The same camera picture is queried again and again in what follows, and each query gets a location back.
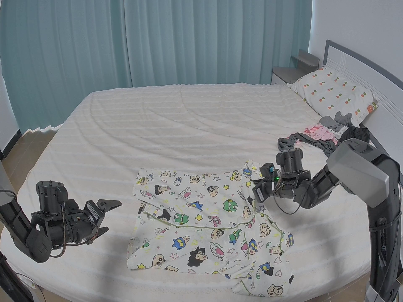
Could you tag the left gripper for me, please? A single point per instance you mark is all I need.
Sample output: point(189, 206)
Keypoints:
point(75, 228)

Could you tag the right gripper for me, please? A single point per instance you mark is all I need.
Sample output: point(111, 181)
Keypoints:
point(280, 192)

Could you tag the white printed pyjama top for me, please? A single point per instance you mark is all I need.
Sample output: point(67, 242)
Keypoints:
point(195, 219)

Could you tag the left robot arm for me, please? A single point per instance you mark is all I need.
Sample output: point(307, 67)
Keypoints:
point(37, 247)

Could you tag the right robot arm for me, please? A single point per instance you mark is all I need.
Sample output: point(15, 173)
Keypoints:
point(359, 175)

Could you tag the pile of clothes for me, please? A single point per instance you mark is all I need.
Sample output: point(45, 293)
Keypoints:
point(355, 134)

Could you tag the bed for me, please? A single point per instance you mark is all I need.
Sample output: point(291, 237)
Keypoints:
point(157, 124)

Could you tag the pink garment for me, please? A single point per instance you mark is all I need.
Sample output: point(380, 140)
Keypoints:
point(318, 132)

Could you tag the white printed pillow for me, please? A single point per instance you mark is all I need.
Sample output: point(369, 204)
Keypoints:
point(333, 93)

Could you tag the grey bedside table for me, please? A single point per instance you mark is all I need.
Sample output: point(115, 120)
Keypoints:
point(286, 74)

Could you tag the blue-green curtain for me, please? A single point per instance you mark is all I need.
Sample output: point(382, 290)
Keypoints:
point(157, 33)

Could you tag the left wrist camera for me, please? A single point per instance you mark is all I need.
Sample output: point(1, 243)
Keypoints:
point(72, 206)

